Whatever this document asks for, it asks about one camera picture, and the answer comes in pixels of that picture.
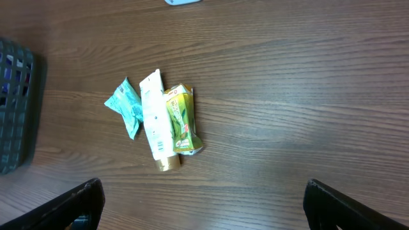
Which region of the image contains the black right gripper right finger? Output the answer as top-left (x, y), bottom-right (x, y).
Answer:
top-left (303, 179), bottom-right (408, 230)

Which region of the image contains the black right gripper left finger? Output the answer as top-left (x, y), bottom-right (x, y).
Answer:
top-left (1, 178), bottom-right (105, 230)

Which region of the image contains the white tube gold cap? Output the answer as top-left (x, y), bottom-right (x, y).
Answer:
top-left (139, 69), bottom-right (181, 172)

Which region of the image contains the teal snack packet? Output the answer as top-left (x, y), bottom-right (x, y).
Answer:
top-left (104, 77), bottom-right (143, 140)

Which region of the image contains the green tea drink carton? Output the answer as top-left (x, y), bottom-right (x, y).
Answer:
top-left (164, 84), bottom-right (203, 155)

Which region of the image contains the white barcode scanner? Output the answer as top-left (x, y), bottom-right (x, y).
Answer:
top-left (164, 0), bottom-right (201, 6)

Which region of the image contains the grey plastic shopping basket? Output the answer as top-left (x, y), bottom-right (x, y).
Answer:
top-left (1, 38), bottom-right (33, 174)

